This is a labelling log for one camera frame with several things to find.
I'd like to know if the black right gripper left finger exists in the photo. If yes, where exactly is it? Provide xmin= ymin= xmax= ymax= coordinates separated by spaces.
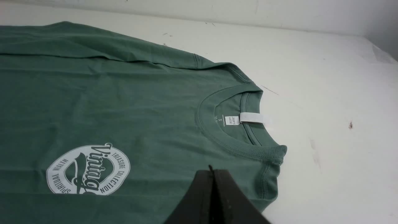
xmin=165 ymin=165 xmax=214 ymax=224

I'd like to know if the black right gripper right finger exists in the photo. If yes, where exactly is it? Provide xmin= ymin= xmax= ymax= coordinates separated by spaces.
xmin=213 ymin=169 xmax=270 ymax=224

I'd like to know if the green long-sleeve top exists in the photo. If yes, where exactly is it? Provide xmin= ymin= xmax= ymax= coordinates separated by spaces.
xmin=0 ymin=21 xmax=287 ymax=224

